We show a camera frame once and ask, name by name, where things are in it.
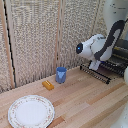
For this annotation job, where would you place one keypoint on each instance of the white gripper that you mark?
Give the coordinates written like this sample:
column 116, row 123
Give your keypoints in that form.
column 94, row 65

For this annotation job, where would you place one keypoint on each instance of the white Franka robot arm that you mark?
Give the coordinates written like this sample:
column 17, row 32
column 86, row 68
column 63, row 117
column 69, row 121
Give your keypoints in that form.
column 100, row 46

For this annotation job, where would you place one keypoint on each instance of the black dish rack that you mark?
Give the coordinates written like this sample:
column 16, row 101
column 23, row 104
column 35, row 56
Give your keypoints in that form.
column 115, row 65

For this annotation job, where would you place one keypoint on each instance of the white floral rim plate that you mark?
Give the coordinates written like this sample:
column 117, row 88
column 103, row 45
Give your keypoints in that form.
column 31, row 111

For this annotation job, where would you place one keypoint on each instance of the blue cup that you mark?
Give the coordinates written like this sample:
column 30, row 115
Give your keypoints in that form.
column 61, row 74

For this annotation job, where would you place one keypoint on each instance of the white rounded object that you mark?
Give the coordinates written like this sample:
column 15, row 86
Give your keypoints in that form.
column 120, row 118

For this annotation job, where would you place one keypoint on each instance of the woven folding screen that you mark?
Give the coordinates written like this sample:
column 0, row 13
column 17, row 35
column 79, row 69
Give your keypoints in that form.
column 30, row 43

